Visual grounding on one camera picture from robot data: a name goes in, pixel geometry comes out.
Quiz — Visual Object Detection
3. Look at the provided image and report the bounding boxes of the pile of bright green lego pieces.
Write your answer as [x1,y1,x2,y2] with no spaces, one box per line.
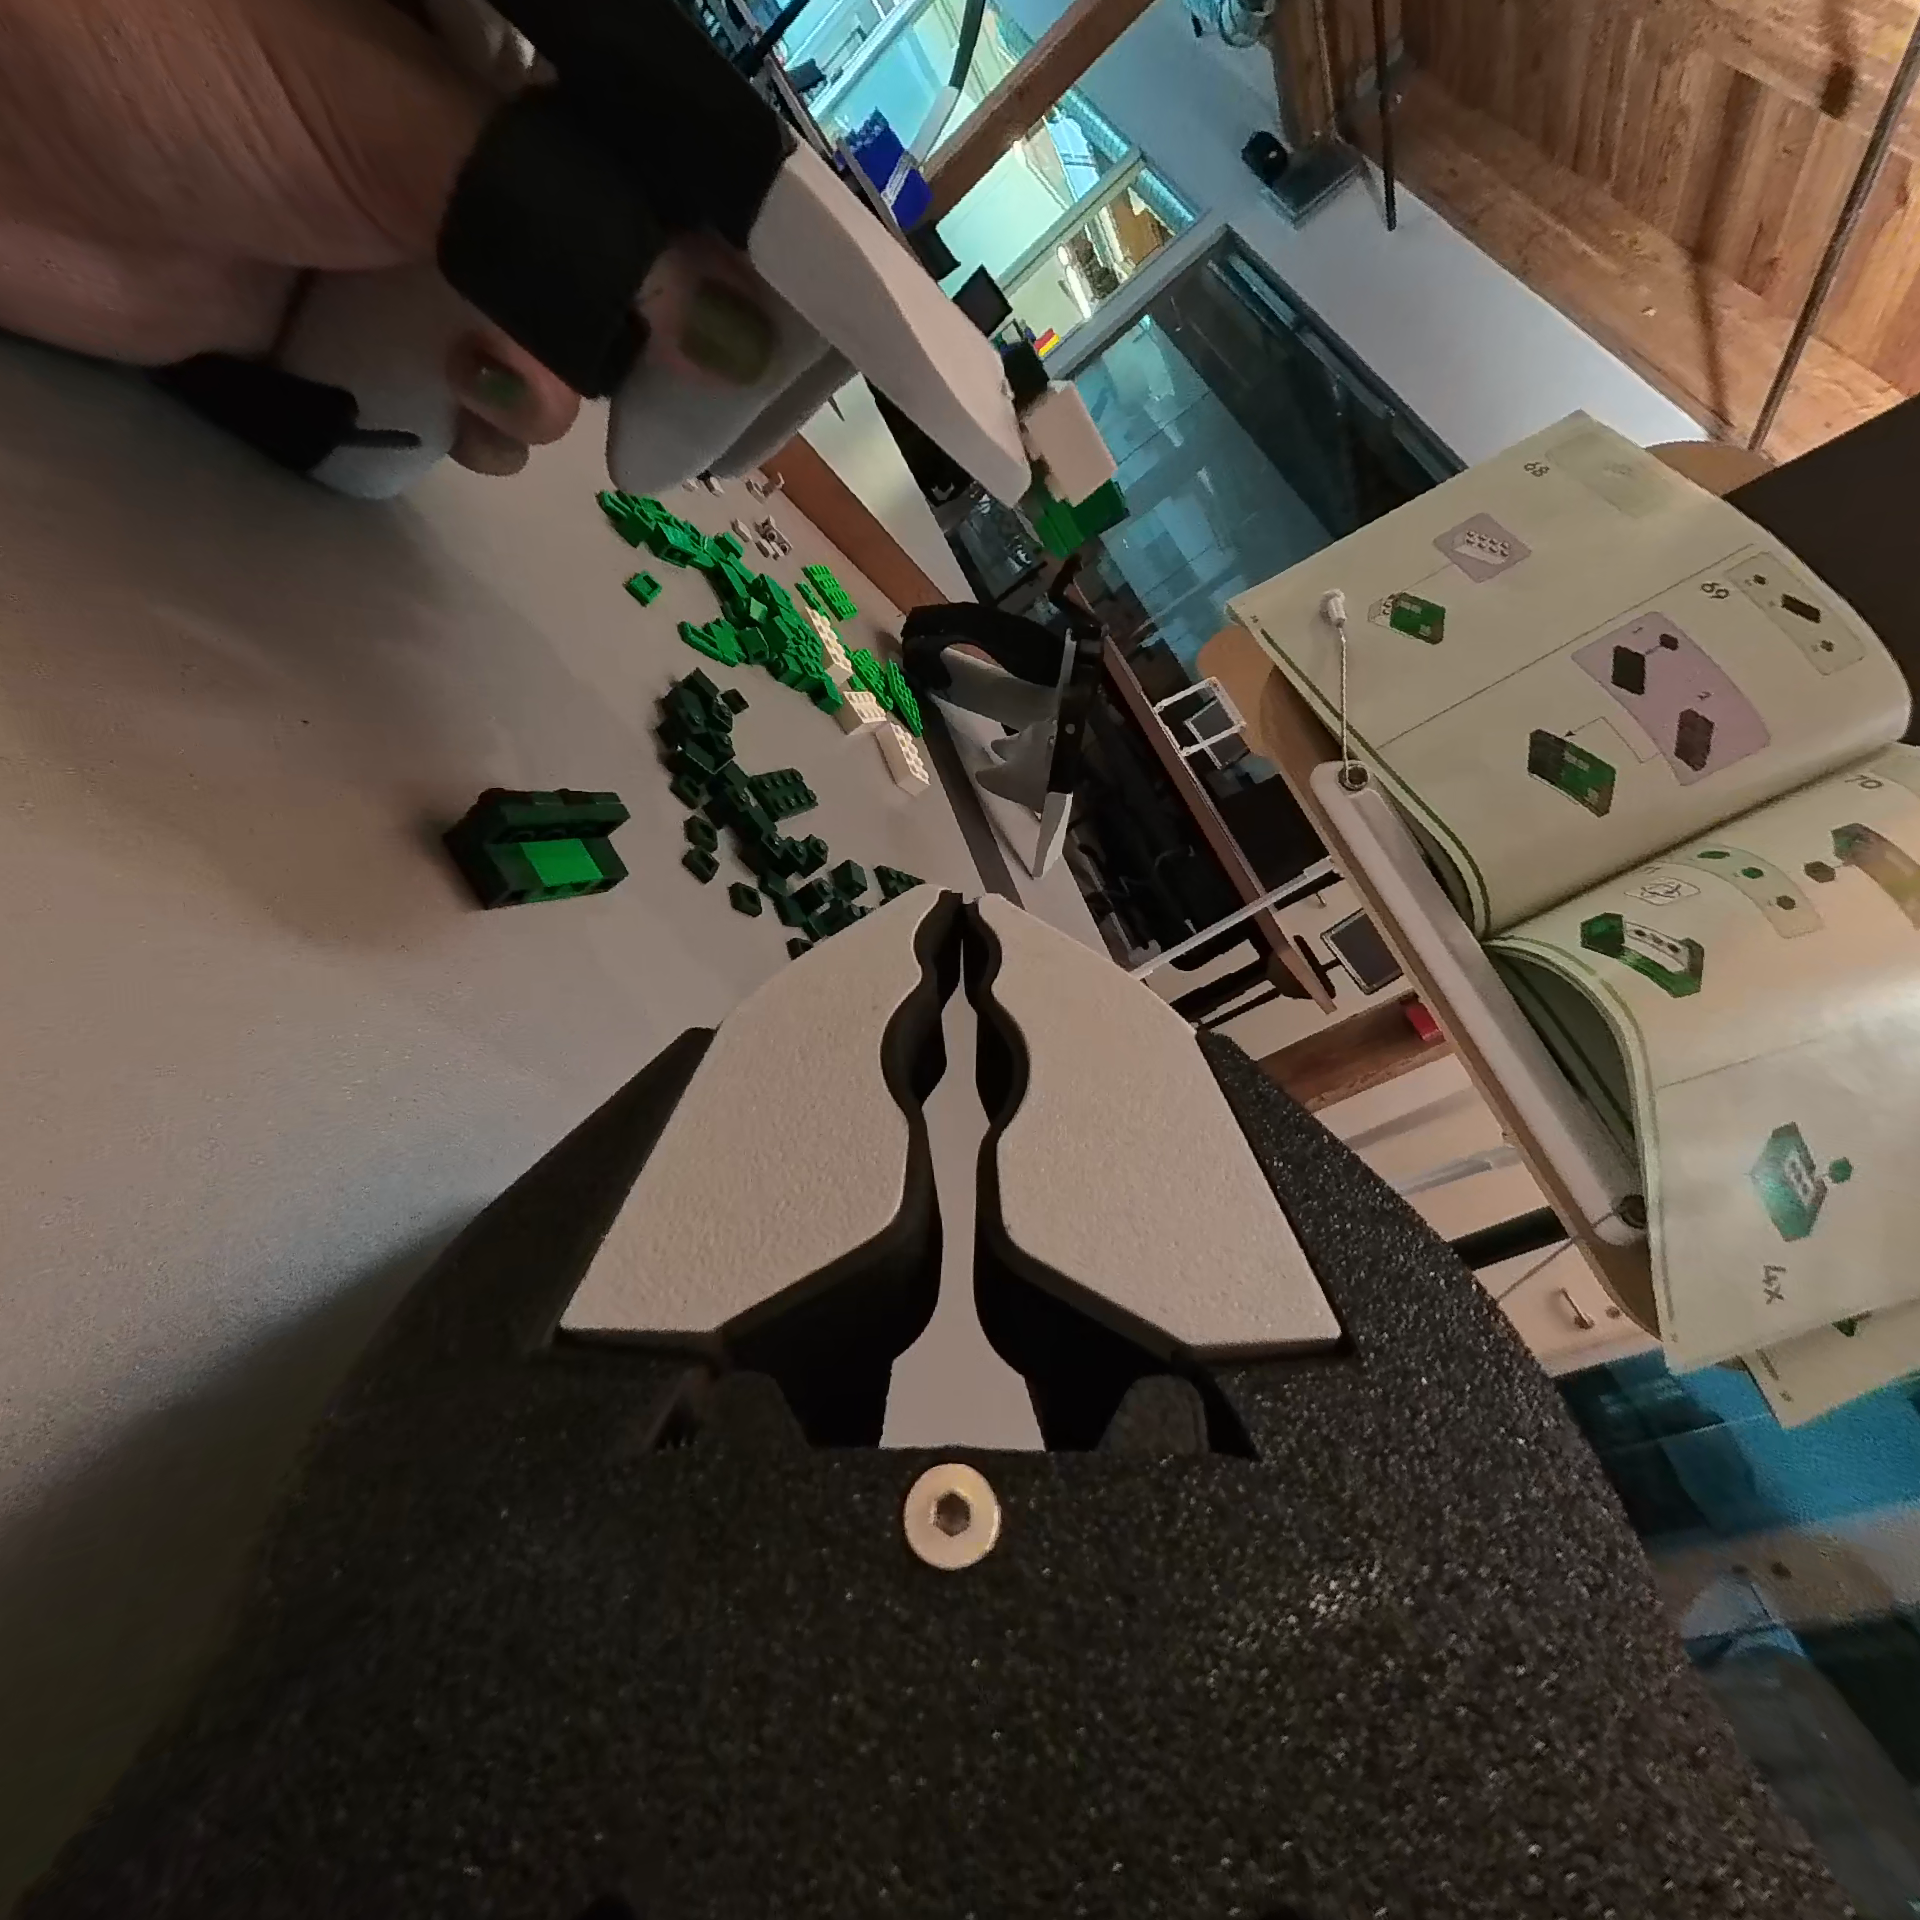
[596,486,933,737]

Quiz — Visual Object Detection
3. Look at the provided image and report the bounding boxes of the person's left hand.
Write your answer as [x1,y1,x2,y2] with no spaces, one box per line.
[0,0,781,481]

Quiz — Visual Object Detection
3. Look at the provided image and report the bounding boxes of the book stand cord with toggle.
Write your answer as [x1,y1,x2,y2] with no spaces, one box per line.
[1316,589,1379,794]

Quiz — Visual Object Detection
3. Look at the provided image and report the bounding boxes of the blue storage bin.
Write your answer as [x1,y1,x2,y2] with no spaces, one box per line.
[837,124,934,230]

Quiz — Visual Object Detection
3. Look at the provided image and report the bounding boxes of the pile of dark green lego pieces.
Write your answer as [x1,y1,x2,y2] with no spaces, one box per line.
[657,668,923,963]

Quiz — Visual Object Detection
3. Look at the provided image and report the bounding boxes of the wooden and white book stand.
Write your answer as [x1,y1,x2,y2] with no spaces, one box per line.
[1198,434,1920,1353]

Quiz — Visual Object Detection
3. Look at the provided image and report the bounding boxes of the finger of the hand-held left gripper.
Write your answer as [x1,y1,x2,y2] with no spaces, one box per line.
[609,337,888,481]
[748,146,1040,508]

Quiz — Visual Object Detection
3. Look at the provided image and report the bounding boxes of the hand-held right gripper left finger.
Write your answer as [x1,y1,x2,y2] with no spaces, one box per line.
[558,887,964,1345]

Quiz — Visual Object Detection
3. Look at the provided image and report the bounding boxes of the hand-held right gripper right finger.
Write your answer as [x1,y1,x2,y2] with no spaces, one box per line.
[960,897,1346,1364]

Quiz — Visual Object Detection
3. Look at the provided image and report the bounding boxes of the green and white lego assembly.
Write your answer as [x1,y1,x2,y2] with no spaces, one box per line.
[1020,381,1130,559]

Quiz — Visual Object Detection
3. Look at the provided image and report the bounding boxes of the dark green lego assembly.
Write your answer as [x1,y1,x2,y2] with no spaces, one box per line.
[441,785,633,911]

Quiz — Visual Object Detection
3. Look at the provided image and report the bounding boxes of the lego instruction booklet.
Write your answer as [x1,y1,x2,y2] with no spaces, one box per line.
[1228,406,1920,1427]

